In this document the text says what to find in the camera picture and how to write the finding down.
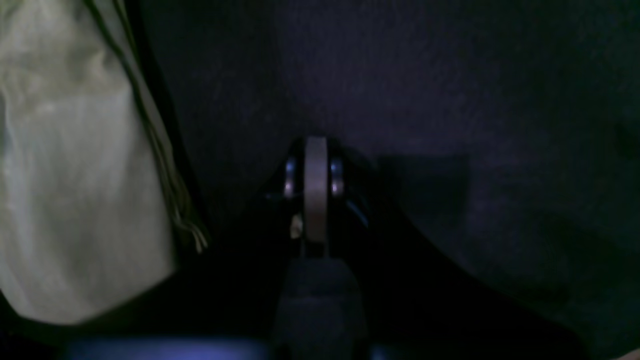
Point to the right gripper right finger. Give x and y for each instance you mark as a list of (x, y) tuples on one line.
[(419, 304)]

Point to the green T-shirt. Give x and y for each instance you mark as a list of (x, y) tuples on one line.
[(94, 211)]

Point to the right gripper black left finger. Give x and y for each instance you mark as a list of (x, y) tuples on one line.
[(241, 280)]

